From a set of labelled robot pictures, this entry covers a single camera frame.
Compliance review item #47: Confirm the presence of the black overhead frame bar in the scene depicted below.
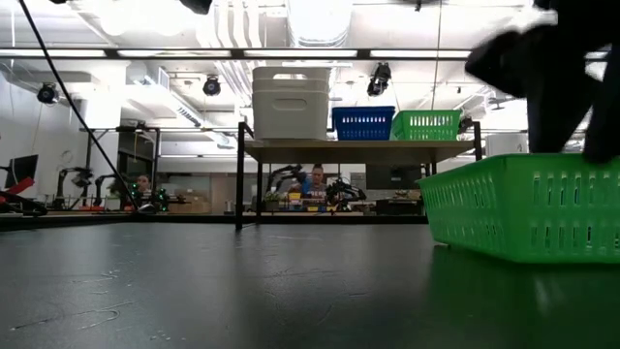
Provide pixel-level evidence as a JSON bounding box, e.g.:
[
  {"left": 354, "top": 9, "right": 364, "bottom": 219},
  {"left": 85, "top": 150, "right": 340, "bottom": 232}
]
[{"left": 0, "top": 47, "right": 474, "bottom": 61}]

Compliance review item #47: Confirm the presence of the black metal rack frame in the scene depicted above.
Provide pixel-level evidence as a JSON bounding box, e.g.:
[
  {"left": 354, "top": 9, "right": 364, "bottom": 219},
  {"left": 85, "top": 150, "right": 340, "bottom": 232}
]
[{"left": 84, "top": 124, "right": 162, "bottom": 210}]

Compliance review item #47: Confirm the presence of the thin black cable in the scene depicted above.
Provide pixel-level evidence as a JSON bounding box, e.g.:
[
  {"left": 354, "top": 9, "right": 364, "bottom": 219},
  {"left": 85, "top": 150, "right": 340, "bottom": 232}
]
[{"left": 17, "top": 0, "right": 144, "bottom": 212}]

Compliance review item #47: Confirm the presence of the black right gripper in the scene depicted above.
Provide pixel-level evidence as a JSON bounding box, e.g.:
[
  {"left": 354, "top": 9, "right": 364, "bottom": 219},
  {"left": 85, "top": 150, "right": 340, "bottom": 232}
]
[{"left": 464, "top": 21, "right": 620, "bottom": 164}]

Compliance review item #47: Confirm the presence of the dark wall screen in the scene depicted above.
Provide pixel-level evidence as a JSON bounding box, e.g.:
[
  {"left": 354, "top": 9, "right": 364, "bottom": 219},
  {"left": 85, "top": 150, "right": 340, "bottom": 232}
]
[{"left": 365, "top": 164, "right": 423, "bottom": 191}]

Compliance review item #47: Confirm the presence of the white plastic bin with handle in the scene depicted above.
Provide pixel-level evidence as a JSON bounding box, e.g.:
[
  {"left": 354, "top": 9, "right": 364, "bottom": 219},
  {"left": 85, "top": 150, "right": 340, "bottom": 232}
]
[
  {"left": 252, "top": 66, "right": 333, "bottom": 94},
  {"left": 252, "top": 89, "right": 331, "bottom": 142}
]

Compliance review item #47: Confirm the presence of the black low stand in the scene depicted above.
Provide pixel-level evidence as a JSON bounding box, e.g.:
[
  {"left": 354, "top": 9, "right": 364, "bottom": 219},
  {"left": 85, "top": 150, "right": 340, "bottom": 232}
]
[{"left": 0, "top": 189, "right": 48, "bottom": 217}]

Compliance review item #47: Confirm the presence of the round white ceiling duct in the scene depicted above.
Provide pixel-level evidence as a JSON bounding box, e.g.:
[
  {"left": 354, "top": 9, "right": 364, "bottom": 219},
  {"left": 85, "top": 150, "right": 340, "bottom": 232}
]
[{"left": 285, "top": 0, "right": 355, "bottom": 48}]

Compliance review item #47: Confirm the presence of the black computer monitor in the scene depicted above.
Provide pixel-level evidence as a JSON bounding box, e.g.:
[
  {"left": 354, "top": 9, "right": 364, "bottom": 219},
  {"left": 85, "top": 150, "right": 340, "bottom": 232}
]
[{"left": 3, "top": 153, "right": 40, "bottom": 190}]

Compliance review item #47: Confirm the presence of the person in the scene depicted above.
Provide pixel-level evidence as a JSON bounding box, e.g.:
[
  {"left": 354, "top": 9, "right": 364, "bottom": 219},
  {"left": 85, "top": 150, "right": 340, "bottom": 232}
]
[
  {"left": 303, "top": 163, "right": 331, "bottom": 199},
  {"left": 134, "top": 174, "right": 154, "bottom": 197}
]

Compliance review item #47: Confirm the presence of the brown cardboard box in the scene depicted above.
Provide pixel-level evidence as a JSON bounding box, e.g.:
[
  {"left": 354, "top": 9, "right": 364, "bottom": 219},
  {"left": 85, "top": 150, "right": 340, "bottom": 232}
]
[{"left": 171, "top": 192, "right": 210, "bottom": 214}]

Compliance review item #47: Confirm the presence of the wooden shelf with black frame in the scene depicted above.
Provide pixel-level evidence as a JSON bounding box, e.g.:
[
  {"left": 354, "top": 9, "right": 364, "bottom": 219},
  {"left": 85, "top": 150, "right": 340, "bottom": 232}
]
[{"left": 234, "top": 120, "right": 484, "bottom": 232}]

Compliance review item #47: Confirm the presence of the blue slotted plastic basket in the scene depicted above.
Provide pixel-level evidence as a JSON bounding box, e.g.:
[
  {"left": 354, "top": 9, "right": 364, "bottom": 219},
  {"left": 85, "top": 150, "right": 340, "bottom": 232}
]
[
  {"left": 333, "top": 110, "right": 395, "bottom": 143},
  {"left": 331, "top": 106, "right": 396, "bottom": 113}
]

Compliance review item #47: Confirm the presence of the green slotted plastic basket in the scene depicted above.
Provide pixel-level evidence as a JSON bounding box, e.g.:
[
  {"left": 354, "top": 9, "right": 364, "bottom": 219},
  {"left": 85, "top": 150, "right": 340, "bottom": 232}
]
[
  {"left": 389, "top": 110, "right": 463, "bottom": 143},
  {"left": 415, "top": 153, "right": 620, "bottom": 266}
]

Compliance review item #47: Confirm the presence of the red angled object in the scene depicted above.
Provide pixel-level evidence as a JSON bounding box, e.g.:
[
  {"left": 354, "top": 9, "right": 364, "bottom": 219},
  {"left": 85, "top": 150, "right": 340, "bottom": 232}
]
[{"left": 4, "top": 176, "right": 36, "bottom": 196}]

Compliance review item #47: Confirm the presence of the white pillar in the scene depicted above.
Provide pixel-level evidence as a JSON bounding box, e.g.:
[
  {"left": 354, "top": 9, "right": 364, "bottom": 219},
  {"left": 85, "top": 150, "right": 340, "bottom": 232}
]
[{"left": 485, "top": 133, "right": 529, "bottom": 157}]

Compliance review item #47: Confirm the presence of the black table edge rail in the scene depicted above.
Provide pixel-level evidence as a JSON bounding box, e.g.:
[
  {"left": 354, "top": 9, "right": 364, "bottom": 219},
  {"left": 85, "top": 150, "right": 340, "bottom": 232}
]
[{"left": 0, "top": 213, "right": 430, "bottom": 232}]

